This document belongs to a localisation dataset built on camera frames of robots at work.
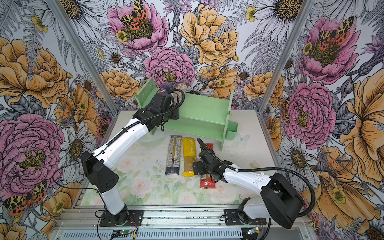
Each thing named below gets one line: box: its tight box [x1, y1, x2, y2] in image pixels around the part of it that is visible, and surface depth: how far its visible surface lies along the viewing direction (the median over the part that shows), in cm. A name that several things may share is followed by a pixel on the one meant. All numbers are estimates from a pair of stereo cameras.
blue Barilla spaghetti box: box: [159, 81, 175, 94], surface depth 94 cm
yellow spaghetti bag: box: [182, 137, 199, 177], surface depth 97 cm
